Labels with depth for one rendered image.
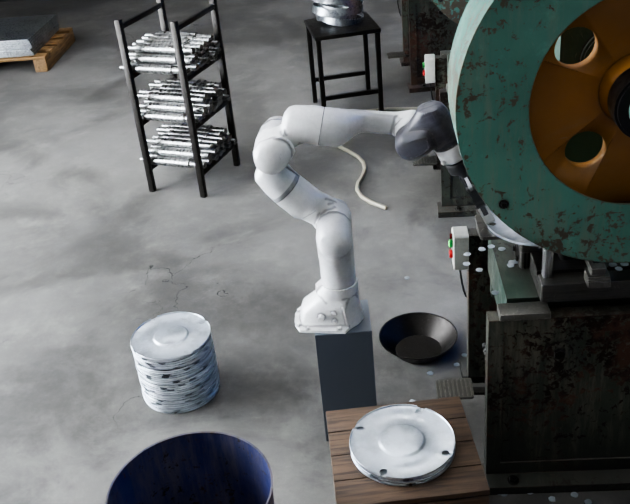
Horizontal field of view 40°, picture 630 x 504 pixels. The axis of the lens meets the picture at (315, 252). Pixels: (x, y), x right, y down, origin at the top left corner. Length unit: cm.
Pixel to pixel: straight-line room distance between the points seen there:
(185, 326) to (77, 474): 64
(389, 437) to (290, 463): 59
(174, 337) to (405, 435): 107
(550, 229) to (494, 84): 39
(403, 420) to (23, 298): 216
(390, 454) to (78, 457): 122
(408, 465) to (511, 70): 108
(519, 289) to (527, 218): 52
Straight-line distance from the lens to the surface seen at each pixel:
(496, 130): 197
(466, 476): 241
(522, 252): 263
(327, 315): 273
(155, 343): 319
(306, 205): 254
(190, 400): 321
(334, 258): 256
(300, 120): 242
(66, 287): 414
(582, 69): 204
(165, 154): 476
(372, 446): 245
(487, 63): 191
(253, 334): 356
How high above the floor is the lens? 207
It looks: 31 degrees down
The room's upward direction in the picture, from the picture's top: 6 degrees counter-clockwise
